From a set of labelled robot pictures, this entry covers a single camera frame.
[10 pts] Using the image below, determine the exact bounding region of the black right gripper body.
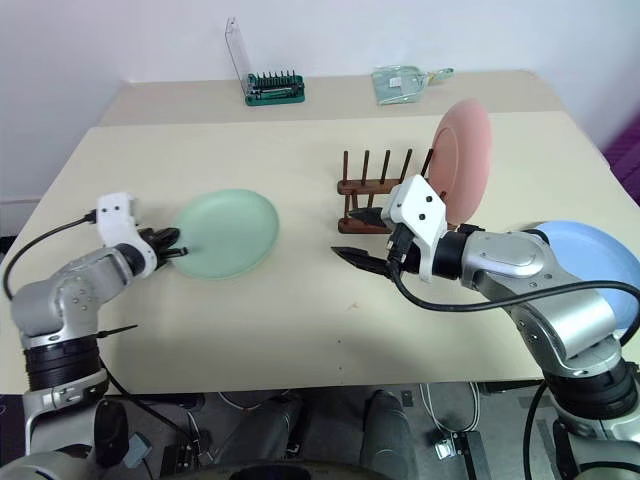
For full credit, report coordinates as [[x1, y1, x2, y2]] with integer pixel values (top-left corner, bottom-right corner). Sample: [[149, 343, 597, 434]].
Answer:
[[372, 222, 426, 279]]

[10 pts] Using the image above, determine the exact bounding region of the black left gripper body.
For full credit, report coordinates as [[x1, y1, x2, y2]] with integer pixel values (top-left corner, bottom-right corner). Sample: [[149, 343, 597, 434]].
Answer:
[[139, 227, 174, 269]]

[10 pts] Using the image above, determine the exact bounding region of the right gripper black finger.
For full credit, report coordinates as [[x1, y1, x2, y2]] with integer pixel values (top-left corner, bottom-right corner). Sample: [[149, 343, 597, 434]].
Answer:
[[348, 206, 386, 229], [331, 245, 389, 277]]

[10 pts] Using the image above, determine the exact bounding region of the green plate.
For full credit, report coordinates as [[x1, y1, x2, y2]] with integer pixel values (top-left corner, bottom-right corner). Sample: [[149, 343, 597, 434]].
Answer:
[[168, 188, 281, 282]]

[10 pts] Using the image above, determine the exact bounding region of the wooden dish rack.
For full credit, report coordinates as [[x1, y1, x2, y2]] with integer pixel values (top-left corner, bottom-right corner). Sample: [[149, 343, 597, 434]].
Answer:
[[335, 148, 437, 235]]

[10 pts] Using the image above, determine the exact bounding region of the pink plate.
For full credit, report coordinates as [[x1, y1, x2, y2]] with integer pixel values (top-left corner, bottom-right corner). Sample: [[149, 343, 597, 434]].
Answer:
[[427, 98, 494, 229]]

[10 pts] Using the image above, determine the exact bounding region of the clear plastic bag with contents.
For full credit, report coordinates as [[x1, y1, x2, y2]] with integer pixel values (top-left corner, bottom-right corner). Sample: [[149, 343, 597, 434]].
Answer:
[[371, 64, 456, 107]]

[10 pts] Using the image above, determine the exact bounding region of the green screwdriver bit set case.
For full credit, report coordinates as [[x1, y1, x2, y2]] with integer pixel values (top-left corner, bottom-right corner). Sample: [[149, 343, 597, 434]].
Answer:
[[223, 16, 307, 107]]

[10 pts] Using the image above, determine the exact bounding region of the dark grey rounded shape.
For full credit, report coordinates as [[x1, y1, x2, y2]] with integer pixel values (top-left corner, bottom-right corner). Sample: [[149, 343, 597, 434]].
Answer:
[[227, 393, 312, 469], [358, 389, 420, 479]]

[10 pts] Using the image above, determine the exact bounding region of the blue plate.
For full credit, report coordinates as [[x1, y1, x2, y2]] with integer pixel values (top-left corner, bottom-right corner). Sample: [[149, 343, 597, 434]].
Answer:
[[519, 219, 640, 347]]

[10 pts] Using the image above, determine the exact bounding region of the black floor box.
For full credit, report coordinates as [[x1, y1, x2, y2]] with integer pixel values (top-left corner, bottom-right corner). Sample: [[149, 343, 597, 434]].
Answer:
[[428, 431, 484, 480]]

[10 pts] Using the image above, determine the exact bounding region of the purple object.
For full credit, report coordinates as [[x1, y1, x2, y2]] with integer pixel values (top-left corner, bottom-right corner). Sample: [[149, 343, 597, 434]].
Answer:
[[601, 119, 640, 207]]

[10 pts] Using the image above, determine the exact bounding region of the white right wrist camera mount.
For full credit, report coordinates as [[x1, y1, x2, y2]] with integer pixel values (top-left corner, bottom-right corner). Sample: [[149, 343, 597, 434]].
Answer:
[[381, 174, 449, 284]]

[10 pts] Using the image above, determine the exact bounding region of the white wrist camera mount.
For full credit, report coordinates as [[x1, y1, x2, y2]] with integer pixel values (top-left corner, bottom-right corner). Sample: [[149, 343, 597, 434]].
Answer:
[[381, 174, 449, 284], [96, 191, 157, 276]]

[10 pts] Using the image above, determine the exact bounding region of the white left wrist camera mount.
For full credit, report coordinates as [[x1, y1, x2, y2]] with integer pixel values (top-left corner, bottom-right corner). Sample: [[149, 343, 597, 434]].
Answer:
[[96, 191, 157, 276]]

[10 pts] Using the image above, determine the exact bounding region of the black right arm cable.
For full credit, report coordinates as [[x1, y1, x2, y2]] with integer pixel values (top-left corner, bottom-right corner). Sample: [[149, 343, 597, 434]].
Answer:
[[384, 239, 640, 314]]

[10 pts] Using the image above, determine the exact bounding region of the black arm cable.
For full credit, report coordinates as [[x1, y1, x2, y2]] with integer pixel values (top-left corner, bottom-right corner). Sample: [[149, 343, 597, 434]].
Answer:
[[2, 209, 99, 301], [384, 239, 640, 314]]

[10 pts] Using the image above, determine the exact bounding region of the black cable tie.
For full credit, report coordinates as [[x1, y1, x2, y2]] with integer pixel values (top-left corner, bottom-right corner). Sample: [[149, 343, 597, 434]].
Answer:
[[96, 324, 139, 340]]

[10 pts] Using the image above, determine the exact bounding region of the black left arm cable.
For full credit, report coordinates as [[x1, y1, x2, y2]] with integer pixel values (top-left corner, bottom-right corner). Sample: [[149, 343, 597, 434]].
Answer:
[[2, 209, 99, 301]]

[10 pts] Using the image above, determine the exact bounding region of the black cable under table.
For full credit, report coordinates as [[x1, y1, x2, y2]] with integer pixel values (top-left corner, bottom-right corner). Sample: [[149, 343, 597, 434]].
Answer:
[[103, 368, 201, 451]]

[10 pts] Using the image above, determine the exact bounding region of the white floor cable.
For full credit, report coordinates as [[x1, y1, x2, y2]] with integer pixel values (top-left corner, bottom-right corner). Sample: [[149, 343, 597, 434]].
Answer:
[[418, 381, 482, 447]]

